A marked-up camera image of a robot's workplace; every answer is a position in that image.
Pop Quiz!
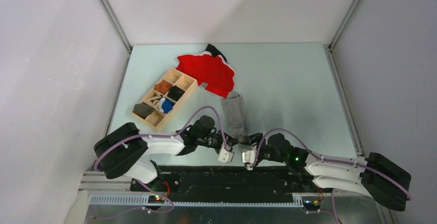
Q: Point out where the grey striped underwear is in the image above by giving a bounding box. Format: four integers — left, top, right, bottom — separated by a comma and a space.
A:
221, 91, 249, 144

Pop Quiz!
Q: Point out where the wooden compartment organizer box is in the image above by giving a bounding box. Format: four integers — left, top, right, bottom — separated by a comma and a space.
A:
131, 68, 198, 132

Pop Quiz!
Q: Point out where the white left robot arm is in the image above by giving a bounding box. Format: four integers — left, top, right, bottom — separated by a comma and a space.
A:
93, 115, 239, 192

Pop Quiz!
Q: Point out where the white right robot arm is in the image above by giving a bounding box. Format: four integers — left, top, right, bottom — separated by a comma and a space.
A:
242, 129, 412, 212

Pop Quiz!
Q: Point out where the blue rolled cloth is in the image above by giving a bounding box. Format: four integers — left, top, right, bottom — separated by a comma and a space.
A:
158, 98, 174, 114

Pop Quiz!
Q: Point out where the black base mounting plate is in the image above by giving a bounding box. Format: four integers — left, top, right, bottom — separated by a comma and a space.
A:
130, 165, 334, 203

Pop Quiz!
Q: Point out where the black rolled cloth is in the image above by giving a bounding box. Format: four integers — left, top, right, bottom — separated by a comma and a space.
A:
167, 85, 185, 102

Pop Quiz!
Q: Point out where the red garment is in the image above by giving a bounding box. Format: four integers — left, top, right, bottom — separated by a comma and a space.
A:
177, 44, 235, 98

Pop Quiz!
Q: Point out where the beige rolled cloth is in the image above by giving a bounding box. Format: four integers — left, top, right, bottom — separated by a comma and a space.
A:
147, 95, 163, 108

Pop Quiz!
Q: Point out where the brown rolled cloth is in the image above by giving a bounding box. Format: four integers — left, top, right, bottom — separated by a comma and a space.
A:
154, 80, 173, 94

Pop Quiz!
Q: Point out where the dark grey rolled cloth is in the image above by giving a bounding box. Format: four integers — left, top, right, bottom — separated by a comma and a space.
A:
132, 103, 155, 119

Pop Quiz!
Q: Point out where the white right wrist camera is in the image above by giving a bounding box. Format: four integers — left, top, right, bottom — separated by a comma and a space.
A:
241, 149, 257, 170

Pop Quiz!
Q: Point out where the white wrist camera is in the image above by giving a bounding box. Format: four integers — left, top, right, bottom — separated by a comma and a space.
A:
241, 149, 257, 170
217, 146, 234, 164

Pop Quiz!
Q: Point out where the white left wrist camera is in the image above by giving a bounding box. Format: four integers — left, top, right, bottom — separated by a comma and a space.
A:
217, 146, 234, 164

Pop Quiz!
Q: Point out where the aluminium front frame rail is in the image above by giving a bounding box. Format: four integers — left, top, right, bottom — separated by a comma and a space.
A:
79, 170, 389, 206

